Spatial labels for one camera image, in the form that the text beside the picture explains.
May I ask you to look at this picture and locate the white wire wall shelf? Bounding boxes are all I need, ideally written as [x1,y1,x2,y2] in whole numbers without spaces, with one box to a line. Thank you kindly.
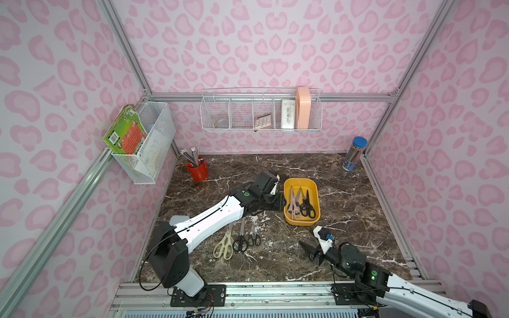
[200,87,323,133]

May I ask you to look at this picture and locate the cream green handled scissors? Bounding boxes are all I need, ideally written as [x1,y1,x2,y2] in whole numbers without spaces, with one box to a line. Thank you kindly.
[213,223,234,260]

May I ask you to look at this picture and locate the yellow plastic storage box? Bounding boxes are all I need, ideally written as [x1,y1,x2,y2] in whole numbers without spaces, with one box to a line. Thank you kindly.
[284,178,321,227]

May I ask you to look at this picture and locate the blue lid pencil tube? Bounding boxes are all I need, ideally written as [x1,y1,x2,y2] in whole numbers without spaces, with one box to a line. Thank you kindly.
[342,136,368,172]

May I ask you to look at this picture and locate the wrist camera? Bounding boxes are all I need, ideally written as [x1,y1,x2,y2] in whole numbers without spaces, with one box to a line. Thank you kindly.
[313,226,335,254]
[270,174,280,196]

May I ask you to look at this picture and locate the all black scissors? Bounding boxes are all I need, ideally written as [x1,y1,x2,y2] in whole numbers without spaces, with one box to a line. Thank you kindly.
[306,192,316,219]

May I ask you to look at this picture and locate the white mesh wall basket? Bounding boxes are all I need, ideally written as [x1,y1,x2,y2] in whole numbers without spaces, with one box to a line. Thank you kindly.
[105,101,176,185]

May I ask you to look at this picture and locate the small calculator on shelf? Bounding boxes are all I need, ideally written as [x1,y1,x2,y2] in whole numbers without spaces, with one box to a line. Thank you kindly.
[254,113,273,130]

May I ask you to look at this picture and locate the pens in red cup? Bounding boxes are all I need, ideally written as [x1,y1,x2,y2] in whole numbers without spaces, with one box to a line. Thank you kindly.
[180,147,200,168]

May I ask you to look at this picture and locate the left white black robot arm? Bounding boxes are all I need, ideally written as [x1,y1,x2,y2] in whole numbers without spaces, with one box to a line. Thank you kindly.
[144,172,284,298]

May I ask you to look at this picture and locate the pink case on shelf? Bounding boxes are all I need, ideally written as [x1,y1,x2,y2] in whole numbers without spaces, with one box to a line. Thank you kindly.
[296,87,311,130]

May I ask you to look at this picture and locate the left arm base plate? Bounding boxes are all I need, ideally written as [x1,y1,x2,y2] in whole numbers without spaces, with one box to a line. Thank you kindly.
[170,284,227,307]

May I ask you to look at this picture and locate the small black handled scissors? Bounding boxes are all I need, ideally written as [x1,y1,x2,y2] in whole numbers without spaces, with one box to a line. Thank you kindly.
[247,222,261,246]

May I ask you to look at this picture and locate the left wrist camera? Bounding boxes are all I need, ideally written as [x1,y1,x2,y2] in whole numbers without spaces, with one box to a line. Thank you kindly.
[270,174,280,196]

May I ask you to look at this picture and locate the white floral case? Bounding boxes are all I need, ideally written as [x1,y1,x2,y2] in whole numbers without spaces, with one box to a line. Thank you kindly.
[280,99,296,129]

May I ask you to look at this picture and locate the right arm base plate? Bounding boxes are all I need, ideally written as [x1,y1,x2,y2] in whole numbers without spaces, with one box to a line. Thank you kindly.
[331,283,377,306]

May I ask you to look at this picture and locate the red pen cup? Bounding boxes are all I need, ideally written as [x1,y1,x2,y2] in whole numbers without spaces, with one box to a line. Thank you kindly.
[185,156,209,182]

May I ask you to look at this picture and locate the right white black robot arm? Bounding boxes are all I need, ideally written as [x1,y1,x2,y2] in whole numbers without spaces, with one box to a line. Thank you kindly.
[299,238,492,317]

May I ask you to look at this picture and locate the black handled medium scissors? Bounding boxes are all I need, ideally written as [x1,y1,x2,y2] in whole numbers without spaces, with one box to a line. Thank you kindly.
[298,188,308,217]

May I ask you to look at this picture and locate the white paper in basket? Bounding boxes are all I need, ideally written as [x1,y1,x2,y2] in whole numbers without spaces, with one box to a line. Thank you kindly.
[135,130,170,180]

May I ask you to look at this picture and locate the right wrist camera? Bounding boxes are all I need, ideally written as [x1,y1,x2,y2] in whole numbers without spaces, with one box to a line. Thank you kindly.
[313,226,335,254]

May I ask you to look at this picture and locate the green red booklet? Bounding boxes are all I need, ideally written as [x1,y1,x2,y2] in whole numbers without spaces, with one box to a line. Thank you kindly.
[103,104,148,155]

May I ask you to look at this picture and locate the black handled steel scissors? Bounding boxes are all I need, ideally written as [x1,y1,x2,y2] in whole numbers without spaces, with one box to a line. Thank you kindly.
[233,219,249,253]

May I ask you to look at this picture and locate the pink kitchen scissors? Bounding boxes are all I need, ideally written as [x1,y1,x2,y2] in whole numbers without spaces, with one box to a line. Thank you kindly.
[286,185,302,221]

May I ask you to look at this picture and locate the tape roll on shelf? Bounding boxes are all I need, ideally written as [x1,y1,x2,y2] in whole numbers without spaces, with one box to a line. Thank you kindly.
[213,115,229,129]

